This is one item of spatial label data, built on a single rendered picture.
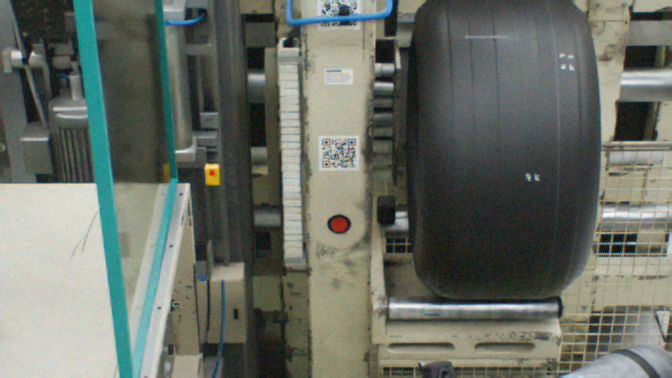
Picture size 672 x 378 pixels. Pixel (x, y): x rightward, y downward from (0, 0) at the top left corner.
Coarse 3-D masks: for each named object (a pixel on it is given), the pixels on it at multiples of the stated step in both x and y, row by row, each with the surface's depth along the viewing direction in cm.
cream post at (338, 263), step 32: (320, 32) 222; (352, 32) 222; (320, 64) 225; (352, 64) 225; (320, 96) 228; (352, 96) 228; (320, 128) 232; (352, 128) 232; (320, 192) 239; (352, 192) 239; (320, 224) 243; (352, 224) 243; (320, 256) 247; (352, 256) 247; (320, 288) 252; (352, 288) 252; (320, 320) 256; (352, 320) 256; (320, 352) 260; (352, 352) 260
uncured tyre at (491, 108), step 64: (448, 0) 229; (512, 0) 227; (448, 64) 217; (512, 64) 216; (576, 64) 217; (448, 128) 215; (512, 128) 214; (576, 128) 214; (448, 192) 216; (512, 192) 215; (576, 192) 216; (448, 256) 223; (512, 256) 222; (576, 256) 224
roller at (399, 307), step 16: (400, 304) 245; (416, 304) 245; (432, 304) 245; (448, 304) 245; (464, 304) 245; (480, 304) 245; (496, 304) 245; (512, 304) 245; (528, 304) 245; (544, 304) 245; (560, 304) 245
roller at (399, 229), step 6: (396, 222) 269; (402, 222) 269; (384, 228) 270; (390, 228) 269; (396, 228) 269; (402, 228) 269; (384, 234) 269; (390, 234) 269; (396, 234) 269; (402, 234) 269; (408, 234) 269
